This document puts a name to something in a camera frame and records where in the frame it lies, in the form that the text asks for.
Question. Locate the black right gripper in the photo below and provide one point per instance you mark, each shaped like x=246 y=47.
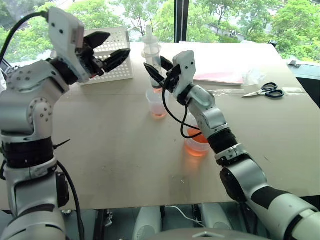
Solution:
x=172 y=78

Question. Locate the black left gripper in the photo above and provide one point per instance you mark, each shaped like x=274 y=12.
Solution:
x=89 y=61

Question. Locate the large clear plastic syringe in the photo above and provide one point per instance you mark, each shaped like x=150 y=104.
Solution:
x=151 y=52

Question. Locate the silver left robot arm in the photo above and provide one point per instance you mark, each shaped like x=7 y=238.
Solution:
x=25 y=105

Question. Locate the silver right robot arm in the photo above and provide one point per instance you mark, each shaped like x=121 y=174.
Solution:
x=250 y=172

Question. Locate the tall clear plastic cup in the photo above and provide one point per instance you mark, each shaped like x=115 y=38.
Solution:
x=156 y=105

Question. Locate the wide clear cup red liquid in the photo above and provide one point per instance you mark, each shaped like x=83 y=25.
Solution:
x=196 y=147

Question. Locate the white perforated plastic basket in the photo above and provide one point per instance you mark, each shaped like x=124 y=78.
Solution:
x=117 y=75

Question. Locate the pink paper in plastic bag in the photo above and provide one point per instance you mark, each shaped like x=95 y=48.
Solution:
x=220 y=78

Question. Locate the clear plastic bag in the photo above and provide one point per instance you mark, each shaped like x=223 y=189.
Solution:
x=253 y=76

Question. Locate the small black object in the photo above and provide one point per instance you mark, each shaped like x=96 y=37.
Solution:
x=273 y=42

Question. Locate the dark side table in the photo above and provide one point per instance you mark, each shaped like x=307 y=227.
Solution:
x=308 y=80

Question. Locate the grey rounded robot leg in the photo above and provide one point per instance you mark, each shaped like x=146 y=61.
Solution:
x=147 y=222
x=216 y=216

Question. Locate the grey robot torso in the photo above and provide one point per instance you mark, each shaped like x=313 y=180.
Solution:
x=200 y=235

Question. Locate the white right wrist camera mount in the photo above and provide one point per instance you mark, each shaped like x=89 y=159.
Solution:
x=186 y=66

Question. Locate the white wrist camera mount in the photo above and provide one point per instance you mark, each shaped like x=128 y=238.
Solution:
x=186 y=66
x=63 y=37

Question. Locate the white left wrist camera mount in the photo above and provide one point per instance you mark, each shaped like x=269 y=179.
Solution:
x=63 y=37

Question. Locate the black window frame post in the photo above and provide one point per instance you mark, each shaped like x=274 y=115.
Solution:
x=180 y=20

